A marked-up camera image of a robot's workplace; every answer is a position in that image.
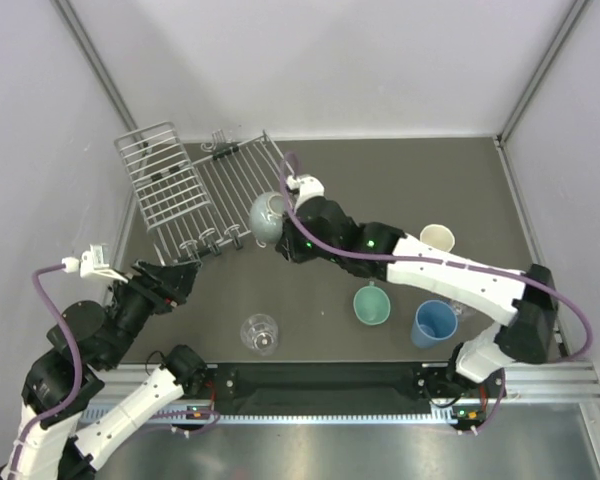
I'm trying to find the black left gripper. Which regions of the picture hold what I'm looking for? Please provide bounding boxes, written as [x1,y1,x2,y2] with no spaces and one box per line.
[103,257,203,369]

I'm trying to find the grey round ceramic cup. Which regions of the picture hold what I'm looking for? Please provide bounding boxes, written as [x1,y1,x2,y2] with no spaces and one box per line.
[249,191,285,248]

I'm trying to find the green teal mug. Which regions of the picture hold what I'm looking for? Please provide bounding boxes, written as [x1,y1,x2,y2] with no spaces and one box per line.
[353,282,391,326]

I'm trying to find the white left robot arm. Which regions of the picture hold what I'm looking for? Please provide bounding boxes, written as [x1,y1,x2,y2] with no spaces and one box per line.
[0,257,207,479]

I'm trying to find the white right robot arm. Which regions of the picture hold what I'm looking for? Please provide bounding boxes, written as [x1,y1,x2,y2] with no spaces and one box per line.
[276,196,558,397]

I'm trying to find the clear glass tumbler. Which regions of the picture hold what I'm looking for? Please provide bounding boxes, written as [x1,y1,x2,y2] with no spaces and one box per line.
[240,314,279,356]

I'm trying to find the cream paper cup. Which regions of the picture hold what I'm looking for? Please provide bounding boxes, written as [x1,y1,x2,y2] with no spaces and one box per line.
[419,224,456,252]

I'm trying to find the blue plastic cup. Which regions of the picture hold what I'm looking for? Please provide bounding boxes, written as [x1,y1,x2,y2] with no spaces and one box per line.
[411,300,459,349]

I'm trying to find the clear wine glass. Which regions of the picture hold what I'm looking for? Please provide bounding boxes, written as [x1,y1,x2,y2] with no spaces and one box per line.
[448,300,477,323]

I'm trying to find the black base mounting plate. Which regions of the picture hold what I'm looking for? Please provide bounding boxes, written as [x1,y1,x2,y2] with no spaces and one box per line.
[184,362,496,415]

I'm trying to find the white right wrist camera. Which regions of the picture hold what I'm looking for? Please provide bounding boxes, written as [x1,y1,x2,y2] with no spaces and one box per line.
[285,174,325,202]

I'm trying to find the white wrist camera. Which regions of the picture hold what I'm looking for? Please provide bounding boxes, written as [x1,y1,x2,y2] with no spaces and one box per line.
[285,174,325,202]
[61,244,128,283]

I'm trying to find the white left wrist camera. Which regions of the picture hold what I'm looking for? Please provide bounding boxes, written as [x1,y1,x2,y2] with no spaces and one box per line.
[61,244,128,283]

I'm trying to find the metal wire dish rack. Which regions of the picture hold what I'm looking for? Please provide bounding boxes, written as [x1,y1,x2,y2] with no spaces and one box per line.
[114,121,283,265]

